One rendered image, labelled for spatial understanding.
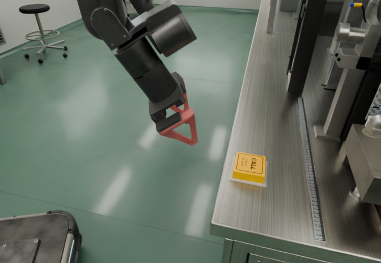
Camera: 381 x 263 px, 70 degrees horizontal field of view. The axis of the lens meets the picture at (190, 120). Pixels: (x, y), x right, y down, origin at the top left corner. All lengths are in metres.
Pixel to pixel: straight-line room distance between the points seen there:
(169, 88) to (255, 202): 0.30
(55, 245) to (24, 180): 0.83
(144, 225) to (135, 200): 0.19
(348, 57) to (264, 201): 0.37
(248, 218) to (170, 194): 1.25
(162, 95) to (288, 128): 0.46
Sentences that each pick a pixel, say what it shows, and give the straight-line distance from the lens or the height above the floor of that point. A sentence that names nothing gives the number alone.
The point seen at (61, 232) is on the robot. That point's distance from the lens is 1.46.
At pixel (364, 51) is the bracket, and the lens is 0.72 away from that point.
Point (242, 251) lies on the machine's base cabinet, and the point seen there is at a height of 0.83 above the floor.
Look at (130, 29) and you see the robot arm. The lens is 0.43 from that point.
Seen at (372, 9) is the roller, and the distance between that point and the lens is 0.84.
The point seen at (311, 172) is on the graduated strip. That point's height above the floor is 0.90.
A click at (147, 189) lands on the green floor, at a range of 1.84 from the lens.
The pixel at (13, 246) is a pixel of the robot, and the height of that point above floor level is 0.26.
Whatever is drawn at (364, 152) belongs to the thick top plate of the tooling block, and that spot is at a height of 1.03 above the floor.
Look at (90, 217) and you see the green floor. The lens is 1.78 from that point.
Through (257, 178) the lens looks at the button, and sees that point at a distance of 0.63.
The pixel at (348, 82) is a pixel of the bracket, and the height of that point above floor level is 1.07.
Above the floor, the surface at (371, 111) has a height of 1.04.
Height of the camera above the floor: 1.36
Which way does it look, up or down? 34 degrees down
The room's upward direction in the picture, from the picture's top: straight up
